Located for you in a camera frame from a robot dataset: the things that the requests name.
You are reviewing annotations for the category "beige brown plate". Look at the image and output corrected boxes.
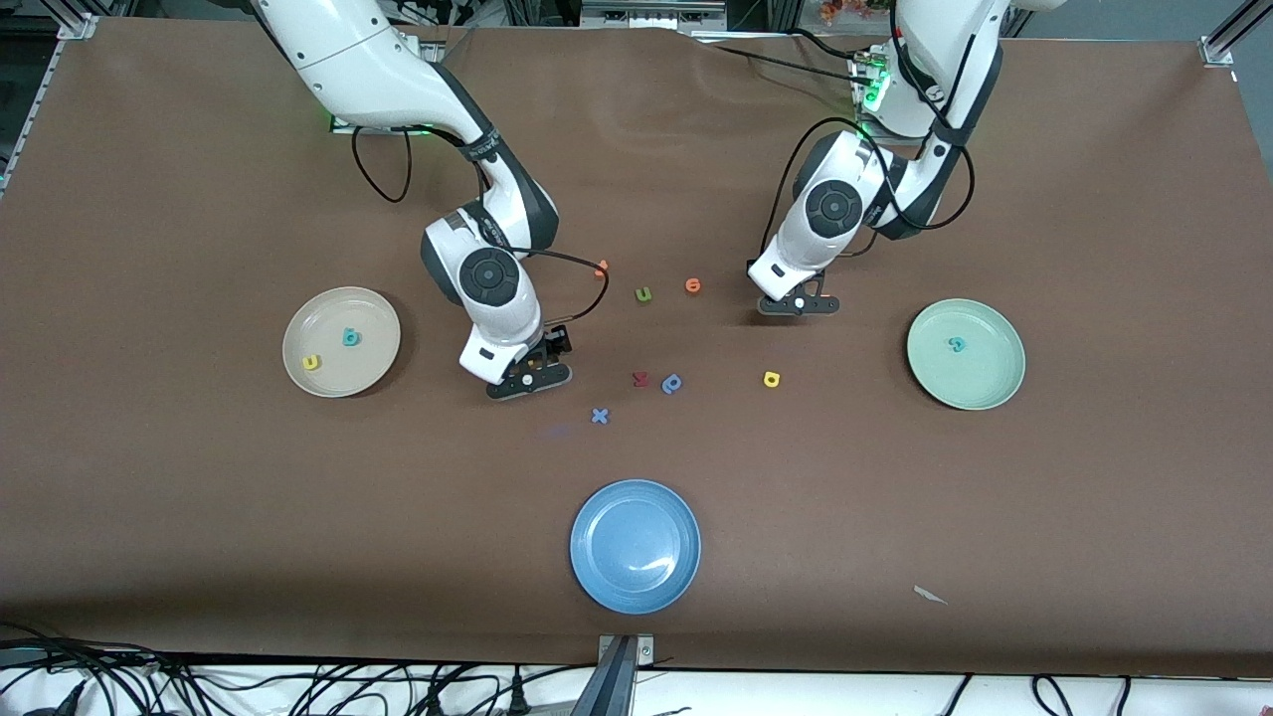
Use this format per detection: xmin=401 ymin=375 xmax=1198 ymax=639
xmin=281 ymin=286 xmax=403 ymax=400

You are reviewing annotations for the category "brown table cover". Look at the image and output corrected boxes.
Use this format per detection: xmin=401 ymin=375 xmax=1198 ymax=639
xmin=0 ymin=18 xmax=1273 ymax=679

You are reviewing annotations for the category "blue plate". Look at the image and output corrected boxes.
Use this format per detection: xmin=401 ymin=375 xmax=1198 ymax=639
xmin=569 ymin=479 xmax=702 ymax=616

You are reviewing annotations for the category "grey metal box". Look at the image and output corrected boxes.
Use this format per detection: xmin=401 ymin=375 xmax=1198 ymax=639
xmin=580 ymin=0 xmax=729 ymax=31

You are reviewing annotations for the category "dark grey pole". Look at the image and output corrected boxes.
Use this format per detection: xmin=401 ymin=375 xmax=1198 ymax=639
xmin=569 ymin=636 xmax=637 ymax=716

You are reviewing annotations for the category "green plate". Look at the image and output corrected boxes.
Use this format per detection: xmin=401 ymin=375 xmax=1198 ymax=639
xmin=906 ymin=298 xmax=1027 ymax=412

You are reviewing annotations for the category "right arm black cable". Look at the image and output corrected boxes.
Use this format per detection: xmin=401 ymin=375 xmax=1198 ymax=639
xmin=351 ymin=127 xmax=610 ymax=324

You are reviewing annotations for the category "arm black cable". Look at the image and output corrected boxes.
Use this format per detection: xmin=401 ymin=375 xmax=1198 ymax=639
xmin=761 ymin=30 xmax=976 ymax=262
xmin=351 ymin=127 xmax=610 ymax=324

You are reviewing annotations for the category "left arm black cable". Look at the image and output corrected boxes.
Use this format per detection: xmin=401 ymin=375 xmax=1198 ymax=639
xmin=761 ymin=30 xmax=976 ymax=262

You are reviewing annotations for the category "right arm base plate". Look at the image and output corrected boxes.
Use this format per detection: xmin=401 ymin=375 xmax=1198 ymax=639
xmin=331 ymin=114 xmax=439 ymax=135

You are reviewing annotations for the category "black base power cable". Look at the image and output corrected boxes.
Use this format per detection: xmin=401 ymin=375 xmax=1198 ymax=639
xmin=691 ymin=40 xmax=866 ymax=86
xmin=786 ymin=28 xmax=876 ymax=66

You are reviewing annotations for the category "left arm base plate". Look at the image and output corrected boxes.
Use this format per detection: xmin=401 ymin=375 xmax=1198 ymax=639
xmin=852 ymin=55 xmax=901 ymax=148

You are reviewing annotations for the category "aluminium frame profile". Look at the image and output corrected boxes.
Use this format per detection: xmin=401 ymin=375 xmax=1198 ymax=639
xmin=0 ymin=10 xmax=100 ymax=200
xmin=1198 ymin=0 xmax=1273 ymax=69

